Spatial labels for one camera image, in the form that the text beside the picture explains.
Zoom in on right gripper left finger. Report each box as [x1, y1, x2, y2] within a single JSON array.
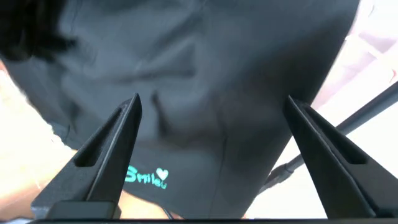
[[30, 92, 143, 220]]

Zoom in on beige curtain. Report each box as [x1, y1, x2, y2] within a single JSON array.
[[245, 0, 398, 218]]

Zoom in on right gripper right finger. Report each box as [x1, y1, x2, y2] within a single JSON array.
[[283, 95, 398, 218]]

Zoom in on black shorts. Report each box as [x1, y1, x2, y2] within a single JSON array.
[[0, 0, 361, 220]]

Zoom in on black clothes rack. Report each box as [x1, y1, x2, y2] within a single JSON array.
[[257, 81, 398, 195]]

